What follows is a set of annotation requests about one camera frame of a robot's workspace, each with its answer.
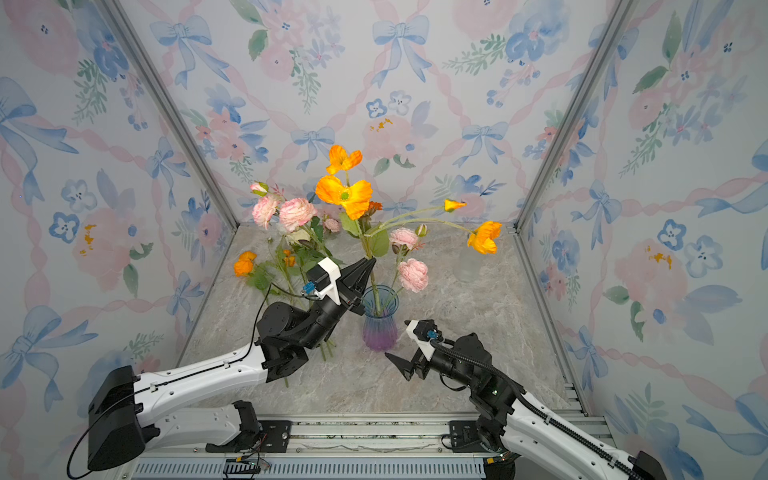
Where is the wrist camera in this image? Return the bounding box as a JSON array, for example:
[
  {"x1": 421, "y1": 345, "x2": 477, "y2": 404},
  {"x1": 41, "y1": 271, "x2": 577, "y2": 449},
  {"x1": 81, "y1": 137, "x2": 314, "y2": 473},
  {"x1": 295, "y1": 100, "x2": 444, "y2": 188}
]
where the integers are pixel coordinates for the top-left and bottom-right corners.
[
  {"x1": 405, "y1": 319, "x2": 444, "y2": 361},
  {"x1": 303, "y1": 257, "x2": 341, "y2": 305}
]

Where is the dark orange gerbera stem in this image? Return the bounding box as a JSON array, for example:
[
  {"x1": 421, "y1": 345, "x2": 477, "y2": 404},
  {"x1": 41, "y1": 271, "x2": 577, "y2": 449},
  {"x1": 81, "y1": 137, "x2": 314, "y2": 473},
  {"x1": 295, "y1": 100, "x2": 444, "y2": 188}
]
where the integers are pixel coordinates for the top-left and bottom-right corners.
[{"x1": 338, "y1": 200, "x2": 391, "y2": 289}]

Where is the pink rose bunch stem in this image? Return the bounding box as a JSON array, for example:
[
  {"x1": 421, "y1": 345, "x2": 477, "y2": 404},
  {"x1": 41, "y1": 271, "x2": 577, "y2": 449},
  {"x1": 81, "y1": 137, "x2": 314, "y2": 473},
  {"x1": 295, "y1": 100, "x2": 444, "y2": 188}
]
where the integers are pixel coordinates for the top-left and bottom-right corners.
[{"x1": 250, "y1": 182, "x2": 341, "y2": 257}]

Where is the left corner aluminium post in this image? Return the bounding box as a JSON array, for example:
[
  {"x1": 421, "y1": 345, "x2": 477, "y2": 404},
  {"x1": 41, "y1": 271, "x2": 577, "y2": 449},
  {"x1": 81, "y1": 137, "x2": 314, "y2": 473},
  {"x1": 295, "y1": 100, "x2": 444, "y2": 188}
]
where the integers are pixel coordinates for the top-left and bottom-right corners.
[{"x1": 96, "y1": 1, "x2": 240, "y2": 230}]

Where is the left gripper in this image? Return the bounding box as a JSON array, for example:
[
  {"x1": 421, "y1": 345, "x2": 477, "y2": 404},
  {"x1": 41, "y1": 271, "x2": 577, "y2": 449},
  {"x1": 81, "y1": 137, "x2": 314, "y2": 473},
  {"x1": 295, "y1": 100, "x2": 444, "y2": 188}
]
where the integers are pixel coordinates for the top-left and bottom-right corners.
[{"x1": 297, "y1": 259, "x2": 369, "y2": 356}]

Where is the aluminium rail frame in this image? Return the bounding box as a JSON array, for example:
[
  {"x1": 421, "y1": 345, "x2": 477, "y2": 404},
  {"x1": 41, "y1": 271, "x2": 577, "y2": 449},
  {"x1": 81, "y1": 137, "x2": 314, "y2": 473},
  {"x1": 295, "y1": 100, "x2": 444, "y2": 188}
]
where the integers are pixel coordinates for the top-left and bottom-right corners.
[{"x1": 104, "y1": 410, "x2": 616, "y2": 479}]

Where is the white cream rose stem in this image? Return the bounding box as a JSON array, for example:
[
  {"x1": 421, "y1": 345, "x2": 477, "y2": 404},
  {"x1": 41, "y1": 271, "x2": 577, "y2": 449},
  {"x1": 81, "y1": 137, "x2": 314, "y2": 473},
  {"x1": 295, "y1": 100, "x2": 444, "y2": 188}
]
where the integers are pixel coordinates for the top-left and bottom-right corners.
[{"x1": 284, "y1": 226, "x2": 338, "y2": 350}]

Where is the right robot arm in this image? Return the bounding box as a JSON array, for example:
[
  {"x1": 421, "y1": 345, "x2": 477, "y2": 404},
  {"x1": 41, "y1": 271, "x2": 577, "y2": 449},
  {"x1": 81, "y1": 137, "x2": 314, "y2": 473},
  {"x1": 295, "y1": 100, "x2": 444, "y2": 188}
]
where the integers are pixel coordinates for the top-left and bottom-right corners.
[{"x1": 386, "y1": 332, "x2": 666, "y2": 479}]

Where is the corner aluminium post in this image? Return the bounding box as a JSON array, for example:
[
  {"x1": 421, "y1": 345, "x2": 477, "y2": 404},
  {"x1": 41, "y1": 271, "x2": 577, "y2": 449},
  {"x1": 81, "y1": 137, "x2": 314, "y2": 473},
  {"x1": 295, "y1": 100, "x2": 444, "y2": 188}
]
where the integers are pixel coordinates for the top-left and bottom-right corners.
[
  {"x1": 514, "y1": 0, "x2": 635, "y2": 234},
  {"x1": 96, "y1": 1, "x2": 240, "y2": 230}
]

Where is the orange poppy stem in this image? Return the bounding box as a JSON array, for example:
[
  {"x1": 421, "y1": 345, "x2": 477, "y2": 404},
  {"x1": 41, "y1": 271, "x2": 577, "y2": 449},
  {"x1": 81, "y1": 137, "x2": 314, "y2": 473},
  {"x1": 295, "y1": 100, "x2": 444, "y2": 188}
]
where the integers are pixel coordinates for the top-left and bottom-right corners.
[{"x1": 314, "y1": 143, "x2": 503, "y2": 316}]

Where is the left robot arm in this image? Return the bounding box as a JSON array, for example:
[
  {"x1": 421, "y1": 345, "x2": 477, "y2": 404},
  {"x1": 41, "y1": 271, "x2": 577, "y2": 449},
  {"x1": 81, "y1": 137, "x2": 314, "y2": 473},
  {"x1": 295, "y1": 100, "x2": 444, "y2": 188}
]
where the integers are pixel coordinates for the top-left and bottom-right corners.
[{"x1": 77, "y1": 258, "x2": 376, "y2": 474}]

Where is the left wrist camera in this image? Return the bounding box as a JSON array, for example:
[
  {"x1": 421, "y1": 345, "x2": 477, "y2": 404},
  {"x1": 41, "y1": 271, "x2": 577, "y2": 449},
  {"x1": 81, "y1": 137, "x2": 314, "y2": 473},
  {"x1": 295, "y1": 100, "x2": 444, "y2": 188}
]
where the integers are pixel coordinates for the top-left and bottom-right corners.
[{"x1": 303, "y1": 257, "x2": 341, "y2": 305}]

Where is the blue purple glass vase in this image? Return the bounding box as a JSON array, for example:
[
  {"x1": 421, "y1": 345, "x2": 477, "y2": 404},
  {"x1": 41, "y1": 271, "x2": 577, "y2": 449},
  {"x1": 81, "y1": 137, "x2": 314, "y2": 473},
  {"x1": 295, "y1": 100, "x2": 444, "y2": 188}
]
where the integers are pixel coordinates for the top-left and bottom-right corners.
[{"x1": 362, "y1": 285, "x2": 399, "y2": 352}]

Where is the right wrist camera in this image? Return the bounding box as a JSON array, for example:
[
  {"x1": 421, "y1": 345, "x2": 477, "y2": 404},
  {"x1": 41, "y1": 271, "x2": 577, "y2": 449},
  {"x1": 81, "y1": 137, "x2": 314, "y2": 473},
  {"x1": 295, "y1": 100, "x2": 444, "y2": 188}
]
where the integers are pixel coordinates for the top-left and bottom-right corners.
[{"x1": 405, "y1": 319, "x2": 444, "y2": 361}]

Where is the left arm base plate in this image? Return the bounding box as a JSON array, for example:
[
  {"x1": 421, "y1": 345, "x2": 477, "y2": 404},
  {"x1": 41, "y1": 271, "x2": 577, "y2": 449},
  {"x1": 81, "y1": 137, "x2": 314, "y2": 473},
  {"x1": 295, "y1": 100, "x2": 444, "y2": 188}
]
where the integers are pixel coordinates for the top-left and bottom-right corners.
[{"x1": 205, "y1": 419, "x2": 293, "y2": 453}]

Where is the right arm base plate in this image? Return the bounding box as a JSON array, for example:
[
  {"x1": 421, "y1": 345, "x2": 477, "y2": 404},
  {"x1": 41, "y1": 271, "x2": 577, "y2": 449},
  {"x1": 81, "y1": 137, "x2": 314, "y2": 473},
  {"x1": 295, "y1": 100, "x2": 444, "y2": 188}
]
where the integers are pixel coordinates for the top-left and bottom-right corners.
[{"x1": 447, "y1": 417, "x2": 507, "y2": 454}]

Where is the right corner aluminium post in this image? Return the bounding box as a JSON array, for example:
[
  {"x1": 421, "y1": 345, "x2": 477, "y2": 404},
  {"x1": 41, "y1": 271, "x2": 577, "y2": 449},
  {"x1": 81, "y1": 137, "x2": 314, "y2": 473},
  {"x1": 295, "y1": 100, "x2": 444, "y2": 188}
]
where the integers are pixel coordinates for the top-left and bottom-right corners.
[{"x1": 514, "y1": 0, "x2": 635, "y2": 234}]

